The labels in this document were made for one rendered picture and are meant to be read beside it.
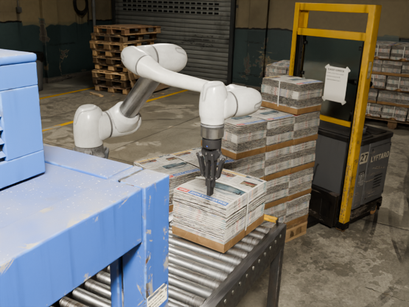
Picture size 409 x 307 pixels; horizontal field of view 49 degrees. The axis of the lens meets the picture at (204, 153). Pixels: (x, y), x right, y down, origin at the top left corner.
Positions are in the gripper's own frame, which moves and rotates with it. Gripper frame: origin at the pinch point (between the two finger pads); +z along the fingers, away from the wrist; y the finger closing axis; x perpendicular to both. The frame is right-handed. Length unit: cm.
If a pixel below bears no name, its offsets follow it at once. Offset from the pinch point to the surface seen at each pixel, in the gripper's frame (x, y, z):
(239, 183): -34.1, 2.7, 11.0
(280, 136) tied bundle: -154, 26, 21
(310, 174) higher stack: -191, 12, 59
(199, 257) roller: -1.7, 5.0, 34.5
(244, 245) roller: -21.1, -7.2, 34.5
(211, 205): -9.2, 4.0, 12.8
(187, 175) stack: -75, 56, 32
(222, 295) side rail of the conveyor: 16.8, -15.7, 34.3
